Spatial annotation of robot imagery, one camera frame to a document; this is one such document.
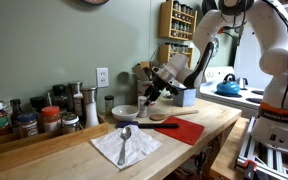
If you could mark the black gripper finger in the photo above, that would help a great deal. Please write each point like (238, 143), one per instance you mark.
(156, 96)
(150, 98)

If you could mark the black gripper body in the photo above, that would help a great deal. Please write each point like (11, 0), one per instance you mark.
(162, 86)

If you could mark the white shaker bottle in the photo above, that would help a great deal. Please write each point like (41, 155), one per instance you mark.
(142, 110)

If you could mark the white ceramic bowl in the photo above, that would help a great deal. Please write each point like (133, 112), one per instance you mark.
(124, 113)

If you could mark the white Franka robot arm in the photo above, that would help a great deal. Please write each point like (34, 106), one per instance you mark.
(270, 40)

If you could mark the small white spice bottle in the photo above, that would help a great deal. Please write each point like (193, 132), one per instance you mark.
(78, 105)

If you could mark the dark bottle black cap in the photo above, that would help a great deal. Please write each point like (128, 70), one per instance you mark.
(15, 111)

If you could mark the small metal dish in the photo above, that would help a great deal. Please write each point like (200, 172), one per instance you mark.
(168, 96)

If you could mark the white utensil crock red fish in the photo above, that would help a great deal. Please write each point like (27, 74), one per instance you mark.
(142, 86)

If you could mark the wooden spoon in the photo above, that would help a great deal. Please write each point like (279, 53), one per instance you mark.
(170, 115)

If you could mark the wooden spatula utensil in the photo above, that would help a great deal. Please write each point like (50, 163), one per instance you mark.
(140, 72)

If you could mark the blue tissue box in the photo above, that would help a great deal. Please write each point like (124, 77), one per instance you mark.
(185, 98)

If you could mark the short wooden spice rack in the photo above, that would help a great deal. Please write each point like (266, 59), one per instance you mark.
(164, 53)

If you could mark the small glass jar black lid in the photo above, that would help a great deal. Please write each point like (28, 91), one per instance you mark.
(109, 106)

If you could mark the metal spoon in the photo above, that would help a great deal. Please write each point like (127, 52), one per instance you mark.
(125, 133)

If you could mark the red silicone mat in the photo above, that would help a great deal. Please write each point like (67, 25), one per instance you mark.
(184, 131)

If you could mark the white stove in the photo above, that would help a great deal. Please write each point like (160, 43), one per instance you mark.
(210, 96)

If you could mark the white cloth napkin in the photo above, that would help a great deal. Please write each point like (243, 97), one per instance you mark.
(140, 148)

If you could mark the white steel salt grinder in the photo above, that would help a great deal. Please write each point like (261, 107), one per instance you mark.
(91, 113)

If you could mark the blue kettle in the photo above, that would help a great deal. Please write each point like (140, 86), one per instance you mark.
(228, 87)

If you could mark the tall wooden spice rack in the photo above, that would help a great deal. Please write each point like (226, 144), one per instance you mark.
(165, 20)

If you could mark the steel pepper grinder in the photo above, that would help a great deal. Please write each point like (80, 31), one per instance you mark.
(74, 87)

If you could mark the small steel pot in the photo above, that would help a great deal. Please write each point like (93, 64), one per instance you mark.
(242, 83)

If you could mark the glass jar white lid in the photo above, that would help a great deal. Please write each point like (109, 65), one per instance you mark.
(70, 125)

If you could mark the white refrigerator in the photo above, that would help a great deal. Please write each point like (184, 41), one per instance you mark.
(247, 60)

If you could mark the black grinder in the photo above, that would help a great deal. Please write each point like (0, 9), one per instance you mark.
(59, 95)

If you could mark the spice jar orange lid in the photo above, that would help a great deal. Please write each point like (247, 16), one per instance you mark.
(50, 118)

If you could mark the wooden tray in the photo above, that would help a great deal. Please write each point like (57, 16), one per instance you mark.
(50, 140)

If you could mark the jar with black lid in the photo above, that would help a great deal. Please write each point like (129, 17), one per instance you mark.
(38, 104)

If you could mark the spice jar blue lid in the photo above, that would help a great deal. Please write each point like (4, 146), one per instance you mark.
(28, 126)

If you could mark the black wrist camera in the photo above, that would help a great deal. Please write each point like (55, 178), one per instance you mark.
(172, 90)

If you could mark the white wall outlet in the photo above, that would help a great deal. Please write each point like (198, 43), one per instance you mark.
(102, 77)

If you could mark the decorative round wall plate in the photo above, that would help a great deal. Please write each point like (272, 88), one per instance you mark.
(95, 1)

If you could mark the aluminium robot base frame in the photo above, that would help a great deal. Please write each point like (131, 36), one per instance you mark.
(260, 160)

